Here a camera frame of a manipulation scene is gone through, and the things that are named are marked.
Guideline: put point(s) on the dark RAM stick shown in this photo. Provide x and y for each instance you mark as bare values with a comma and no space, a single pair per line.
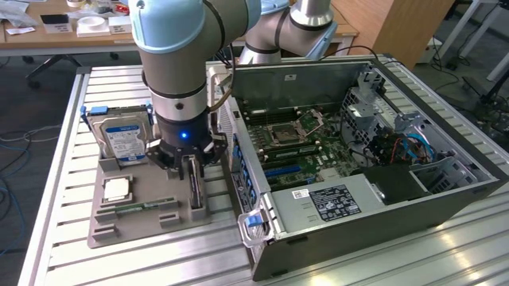
292,151

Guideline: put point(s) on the white paper label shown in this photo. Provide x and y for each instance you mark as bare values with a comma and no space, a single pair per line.
20,30

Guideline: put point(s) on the small red item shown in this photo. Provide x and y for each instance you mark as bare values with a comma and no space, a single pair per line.
122,9

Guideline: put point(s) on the wooden desk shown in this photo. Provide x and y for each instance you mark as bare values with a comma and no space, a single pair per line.
59,41

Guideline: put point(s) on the green RAM stick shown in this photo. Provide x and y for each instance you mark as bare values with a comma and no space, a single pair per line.
139,205

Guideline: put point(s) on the white box with label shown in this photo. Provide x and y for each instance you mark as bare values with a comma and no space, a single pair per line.
119,25

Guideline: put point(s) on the white box black top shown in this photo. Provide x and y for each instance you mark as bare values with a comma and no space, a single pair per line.
55,22

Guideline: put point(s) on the black graphics card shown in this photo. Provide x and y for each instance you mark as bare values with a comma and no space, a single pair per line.
195,190

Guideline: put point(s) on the grey power supply unit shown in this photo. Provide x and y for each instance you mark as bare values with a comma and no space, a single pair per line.
290,208

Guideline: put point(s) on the white desk frame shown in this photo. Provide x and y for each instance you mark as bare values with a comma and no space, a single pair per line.
479,29

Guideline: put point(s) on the silver CPU chip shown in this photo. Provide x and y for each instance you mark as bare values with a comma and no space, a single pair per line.
117,189

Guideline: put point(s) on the silver drive cage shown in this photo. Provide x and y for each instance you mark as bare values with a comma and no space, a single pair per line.
369,113

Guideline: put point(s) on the CPU socket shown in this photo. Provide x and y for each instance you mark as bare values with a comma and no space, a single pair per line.
284,134

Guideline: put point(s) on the dark grey PC case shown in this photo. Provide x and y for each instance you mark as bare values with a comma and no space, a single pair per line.
358,238

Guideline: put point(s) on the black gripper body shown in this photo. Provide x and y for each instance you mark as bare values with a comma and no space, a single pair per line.
183,131

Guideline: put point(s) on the wooden cabinet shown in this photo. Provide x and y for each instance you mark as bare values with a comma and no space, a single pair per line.
397,29

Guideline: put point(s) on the metal socket cover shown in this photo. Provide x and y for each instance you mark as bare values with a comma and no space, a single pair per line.
310,122

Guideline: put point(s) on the flat white box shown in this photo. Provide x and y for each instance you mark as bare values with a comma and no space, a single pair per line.
94,33

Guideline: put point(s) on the black chair base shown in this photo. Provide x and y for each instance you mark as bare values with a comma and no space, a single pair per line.
51,64

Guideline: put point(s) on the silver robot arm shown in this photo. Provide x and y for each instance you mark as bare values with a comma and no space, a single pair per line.
175,44

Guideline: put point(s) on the hard disk with blue bracket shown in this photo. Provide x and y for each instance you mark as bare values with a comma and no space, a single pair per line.
119,140

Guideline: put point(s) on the clear plastic bag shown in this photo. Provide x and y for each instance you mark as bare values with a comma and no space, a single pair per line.
16,15

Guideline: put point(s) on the black stand base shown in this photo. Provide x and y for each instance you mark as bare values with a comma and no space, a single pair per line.
491,92

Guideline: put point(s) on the white tape roll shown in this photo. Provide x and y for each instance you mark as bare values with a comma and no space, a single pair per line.
91,21

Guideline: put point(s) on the beige tape roll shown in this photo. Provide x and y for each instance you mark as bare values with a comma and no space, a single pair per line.
75,3

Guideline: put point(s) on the blue expansion slot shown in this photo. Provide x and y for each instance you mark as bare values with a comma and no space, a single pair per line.
282,171

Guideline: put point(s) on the grey parts rack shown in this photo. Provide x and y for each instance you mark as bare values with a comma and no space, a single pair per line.
151,190

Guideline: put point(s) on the silver disk bay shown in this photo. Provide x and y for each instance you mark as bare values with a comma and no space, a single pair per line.
445,172

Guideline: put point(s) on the green motherboard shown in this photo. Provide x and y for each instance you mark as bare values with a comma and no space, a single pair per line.
314,161

